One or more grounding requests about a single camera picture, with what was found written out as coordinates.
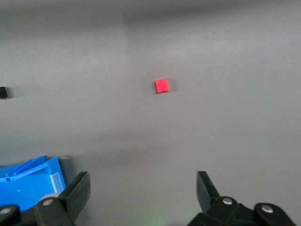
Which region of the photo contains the blue plastic storage bin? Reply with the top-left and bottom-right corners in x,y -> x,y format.
0,155 -> 67,212

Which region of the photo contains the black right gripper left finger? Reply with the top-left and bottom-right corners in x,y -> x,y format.
34,171 -> 91,226

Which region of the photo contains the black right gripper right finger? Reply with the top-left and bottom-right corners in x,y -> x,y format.
188,170 -> 254,226

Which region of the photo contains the small red cube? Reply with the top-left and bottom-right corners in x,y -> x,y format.
155,78 -> 170,94

